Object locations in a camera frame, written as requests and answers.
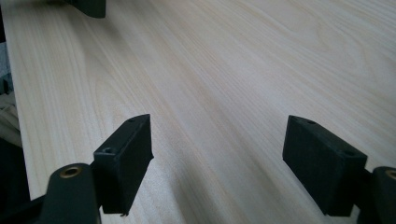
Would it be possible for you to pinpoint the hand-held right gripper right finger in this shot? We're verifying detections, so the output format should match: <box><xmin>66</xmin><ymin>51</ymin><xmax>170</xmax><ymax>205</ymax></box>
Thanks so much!
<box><xmin>282</xmin><ymin>115</ymin><xmax>368</xmax><ymax>217</ymax></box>

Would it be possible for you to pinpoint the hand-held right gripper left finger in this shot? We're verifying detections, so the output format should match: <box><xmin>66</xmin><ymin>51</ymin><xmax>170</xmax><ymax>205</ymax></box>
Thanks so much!
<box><xmin>92</xmin><ymin>113</ymin><xmax>154</xmax><ymax>217</ymax></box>

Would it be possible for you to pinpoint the pale cloth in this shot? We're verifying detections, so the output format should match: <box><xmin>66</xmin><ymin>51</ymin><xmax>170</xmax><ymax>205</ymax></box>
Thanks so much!
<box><xmin>0</xmin><ymin>92</ymin><xmax>22</xmax><ymax>147</ymax></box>

